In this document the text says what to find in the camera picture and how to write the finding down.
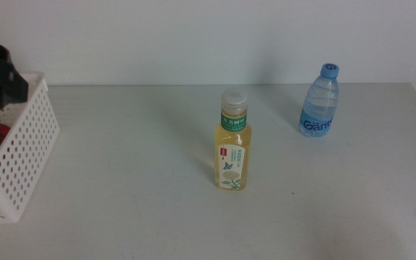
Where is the white perforated plastic basket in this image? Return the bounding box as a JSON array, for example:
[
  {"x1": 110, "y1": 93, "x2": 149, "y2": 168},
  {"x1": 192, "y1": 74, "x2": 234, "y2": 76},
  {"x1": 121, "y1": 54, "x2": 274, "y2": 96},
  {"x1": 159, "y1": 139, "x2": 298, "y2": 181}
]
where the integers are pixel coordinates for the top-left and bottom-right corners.
[{"x1": 0, "y1": 71, "x2": 61, "y2": 223}]

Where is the clear water bottle blue cap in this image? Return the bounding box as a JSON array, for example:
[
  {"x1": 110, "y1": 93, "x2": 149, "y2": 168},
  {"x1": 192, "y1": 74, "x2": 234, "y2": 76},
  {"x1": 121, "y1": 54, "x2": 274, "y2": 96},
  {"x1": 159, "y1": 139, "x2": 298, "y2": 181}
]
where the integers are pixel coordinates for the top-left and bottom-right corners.
[{"x1": 298, "y1": 62, "x2": 340, "y2": 138}]

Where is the yellow tea bottle green label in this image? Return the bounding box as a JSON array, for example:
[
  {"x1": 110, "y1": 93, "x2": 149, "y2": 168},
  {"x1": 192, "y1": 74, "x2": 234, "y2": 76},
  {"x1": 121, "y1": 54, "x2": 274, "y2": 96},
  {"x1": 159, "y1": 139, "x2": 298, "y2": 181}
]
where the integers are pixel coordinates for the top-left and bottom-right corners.
[{"x1": 214, "y1": 87, "x2": 253, "y2": 191}]

